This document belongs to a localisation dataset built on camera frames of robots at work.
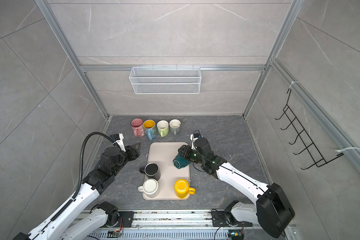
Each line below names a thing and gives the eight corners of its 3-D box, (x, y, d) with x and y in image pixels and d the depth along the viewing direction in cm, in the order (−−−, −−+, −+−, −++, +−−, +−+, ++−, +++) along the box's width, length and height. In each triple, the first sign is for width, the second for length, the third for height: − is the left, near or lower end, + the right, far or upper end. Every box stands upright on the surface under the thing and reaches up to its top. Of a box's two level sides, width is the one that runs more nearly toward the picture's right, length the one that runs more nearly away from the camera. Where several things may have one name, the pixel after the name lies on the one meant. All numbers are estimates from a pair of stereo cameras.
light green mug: (157, 140, 106) (155, 132, 98) (159, 128, 113) (157, 120, 106) (168, 140, 106) (167, 132, 99) (169, 128, 113) (168, 120, 106)
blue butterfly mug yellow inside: (144, 142, 105) (141, 132, 96) (147, 128, 113) (144, 119, 104) (155, 142, 105) (153, 132, 96) (157, 128, 113) (155, 119, 104)
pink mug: (136, 142, 106) (131, 131, 96) (134, 130, 113) (130, 119, 103) (147, 139, 107) (143, 128, 98) (144, 127, 115) (141, 116, 105)
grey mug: (169, 139, 107) (168, 131, 99) (170, 127, 114) (169, 118, 107) (180, 139, 107) (180, 131, 99) (180, 127, 114) (180, 118, 107)
